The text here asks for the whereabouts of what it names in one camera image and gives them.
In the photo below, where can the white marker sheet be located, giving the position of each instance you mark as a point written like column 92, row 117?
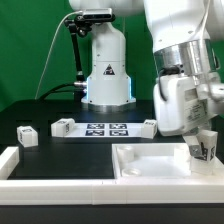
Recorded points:
column 100, row 130

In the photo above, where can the white U-shaped fence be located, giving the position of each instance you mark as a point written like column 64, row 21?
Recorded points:
column 126, row 190

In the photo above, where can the white square tabletop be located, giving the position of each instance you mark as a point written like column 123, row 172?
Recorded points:
column 159, row 160

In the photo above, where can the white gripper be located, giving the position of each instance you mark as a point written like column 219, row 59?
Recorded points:
column 179, row 110

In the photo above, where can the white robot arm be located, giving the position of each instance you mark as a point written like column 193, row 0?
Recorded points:
column 182, row 32

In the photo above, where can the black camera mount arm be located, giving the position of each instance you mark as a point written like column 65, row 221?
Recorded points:
column 77, row 28

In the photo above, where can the grey camera on mount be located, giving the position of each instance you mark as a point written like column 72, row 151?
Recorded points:
column 98, row 14

